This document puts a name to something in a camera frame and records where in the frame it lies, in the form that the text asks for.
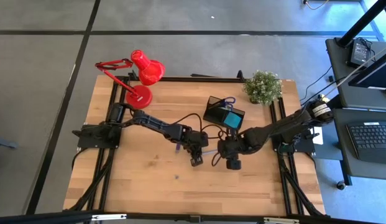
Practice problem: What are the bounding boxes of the black floor cable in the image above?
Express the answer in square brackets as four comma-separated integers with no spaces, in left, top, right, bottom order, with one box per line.
[300,65,338,106]

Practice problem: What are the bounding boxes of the black desk monitor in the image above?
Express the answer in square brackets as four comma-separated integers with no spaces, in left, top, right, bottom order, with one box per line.
[347,49,386,91]

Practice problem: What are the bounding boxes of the silver metal bracket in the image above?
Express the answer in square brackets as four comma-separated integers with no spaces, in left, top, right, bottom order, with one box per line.
[91,213,127,222]
[263,217,301,224]

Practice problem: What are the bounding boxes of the black mesh desk organizer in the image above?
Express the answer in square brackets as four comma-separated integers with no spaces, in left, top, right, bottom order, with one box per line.
[203,95,246,131]

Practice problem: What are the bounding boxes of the red desk lamp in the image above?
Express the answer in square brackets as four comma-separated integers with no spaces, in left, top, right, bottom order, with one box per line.
[94,49,167,110]

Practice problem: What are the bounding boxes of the grey floor object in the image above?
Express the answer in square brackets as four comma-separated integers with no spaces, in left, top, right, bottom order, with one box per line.
[0,138,19,150]

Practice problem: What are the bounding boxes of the black keyboard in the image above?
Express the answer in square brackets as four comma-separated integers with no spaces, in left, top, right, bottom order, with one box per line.
[346,121,386,165]

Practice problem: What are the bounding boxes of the blue sticky note pad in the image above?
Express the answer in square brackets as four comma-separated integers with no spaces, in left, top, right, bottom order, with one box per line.
[223,111,242,129]

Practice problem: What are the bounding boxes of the black desktop device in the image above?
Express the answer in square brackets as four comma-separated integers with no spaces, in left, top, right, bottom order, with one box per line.
[347,38,373,68]

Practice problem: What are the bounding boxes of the dark grey side desk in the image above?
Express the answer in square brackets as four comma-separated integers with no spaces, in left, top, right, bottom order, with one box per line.
[325,37,386,112]
[332,108,386,181]

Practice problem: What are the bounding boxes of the blue handled scissors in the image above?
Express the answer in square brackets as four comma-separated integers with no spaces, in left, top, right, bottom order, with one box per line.
[221,96,237,109]

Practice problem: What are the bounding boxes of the white paper sheet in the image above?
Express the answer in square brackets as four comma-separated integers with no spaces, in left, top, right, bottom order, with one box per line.
[310,133,324,146]

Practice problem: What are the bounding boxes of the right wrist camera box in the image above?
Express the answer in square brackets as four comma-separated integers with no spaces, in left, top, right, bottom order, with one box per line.
[226,157,242,170]

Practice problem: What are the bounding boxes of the black camera mount beam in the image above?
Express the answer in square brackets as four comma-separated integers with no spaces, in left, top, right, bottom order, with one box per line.
[0,210,386,224]

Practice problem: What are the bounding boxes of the black right camera cable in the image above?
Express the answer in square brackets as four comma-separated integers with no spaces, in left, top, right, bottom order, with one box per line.
[210,151,224,167]

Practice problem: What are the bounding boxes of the black aluminium table frame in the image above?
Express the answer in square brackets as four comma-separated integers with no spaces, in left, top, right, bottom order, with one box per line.
[63,70,326,218]

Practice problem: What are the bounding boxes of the potted green plant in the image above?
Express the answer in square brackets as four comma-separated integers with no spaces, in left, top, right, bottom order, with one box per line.
[243,70,283,106]

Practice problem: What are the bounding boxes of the black upright pole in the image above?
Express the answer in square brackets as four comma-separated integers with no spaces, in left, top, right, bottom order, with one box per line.
[337,0,386,48]

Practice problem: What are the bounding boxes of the black camera cable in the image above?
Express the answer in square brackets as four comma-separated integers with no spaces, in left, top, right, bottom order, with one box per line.
[210,151,224,167]
[172,113,226,140]

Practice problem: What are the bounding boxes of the black left camera cable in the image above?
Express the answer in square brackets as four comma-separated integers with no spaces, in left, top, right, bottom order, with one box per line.
[172,113,226,140]

